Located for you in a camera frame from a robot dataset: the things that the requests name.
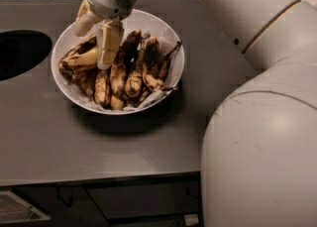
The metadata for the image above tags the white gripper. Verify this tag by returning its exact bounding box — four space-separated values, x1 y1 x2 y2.
74 0 137 70

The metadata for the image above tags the yellow spotted banana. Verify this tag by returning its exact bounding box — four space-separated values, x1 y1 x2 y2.
57 48 97 70

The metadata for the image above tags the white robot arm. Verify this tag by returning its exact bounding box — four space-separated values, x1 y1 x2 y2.
200 0 317 227

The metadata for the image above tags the spotted banana far left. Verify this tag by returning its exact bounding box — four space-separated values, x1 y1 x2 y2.
70 34 97 54

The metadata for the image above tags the dark brown banana centre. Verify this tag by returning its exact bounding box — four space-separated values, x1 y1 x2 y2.
110 29 142 99

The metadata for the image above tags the small banana left underneath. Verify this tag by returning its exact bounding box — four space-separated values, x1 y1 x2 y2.
72 70 97 96

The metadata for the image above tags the spotted banana lower left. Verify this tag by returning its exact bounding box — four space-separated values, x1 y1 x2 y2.
94 70 111 107

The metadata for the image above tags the white ceramic bowl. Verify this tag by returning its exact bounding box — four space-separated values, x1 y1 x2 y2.
51 9 185 115

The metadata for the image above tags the spotted banana centre right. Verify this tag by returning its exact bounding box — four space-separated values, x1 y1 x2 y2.
125 50 145 98

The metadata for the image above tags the dark spotted banana right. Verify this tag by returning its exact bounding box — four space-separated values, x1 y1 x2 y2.
142 37 173 93

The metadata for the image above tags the small banana far right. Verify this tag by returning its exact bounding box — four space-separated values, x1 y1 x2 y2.
158 42 181 80

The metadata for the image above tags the small banana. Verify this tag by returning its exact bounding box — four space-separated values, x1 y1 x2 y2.
110 94 125 110
158 42 181 80

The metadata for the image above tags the small banana bottom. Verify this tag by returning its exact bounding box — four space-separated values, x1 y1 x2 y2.
110 94 125 110

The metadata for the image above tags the dark drawer front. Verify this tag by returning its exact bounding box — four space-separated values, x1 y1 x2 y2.
87 181 199 219

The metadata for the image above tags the open dishwasher door corner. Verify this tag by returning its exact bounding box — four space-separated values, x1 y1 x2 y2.
0 190 51 224

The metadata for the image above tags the black cabinet handle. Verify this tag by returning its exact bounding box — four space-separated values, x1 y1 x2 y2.
55 186 73 208

